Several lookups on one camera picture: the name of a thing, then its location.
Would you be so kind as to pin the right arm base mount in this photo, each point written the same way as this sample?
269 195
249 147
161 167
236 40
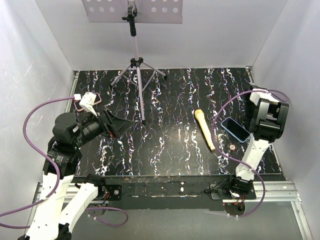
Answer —
221 191

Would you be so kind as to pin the music stand with tripod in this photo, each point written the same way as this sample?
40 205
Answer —
133 12

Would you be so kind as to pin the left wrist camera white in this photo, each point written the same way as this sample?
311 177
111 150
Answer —
86 102

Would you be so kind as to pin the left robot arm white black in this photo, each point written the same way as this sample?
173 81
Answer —
52 220

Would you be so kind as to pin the cream toy microphone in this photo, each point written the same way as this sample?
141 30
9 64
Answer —
200 117

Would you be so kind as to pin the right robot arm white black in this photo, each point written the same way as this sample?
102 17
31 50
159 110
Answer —
265 119

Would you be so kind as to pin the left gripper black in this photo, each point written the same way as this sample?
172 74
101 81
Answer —
118 125

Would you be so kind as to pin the aluminium front rail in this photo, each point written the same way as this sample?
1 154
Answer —
275 191

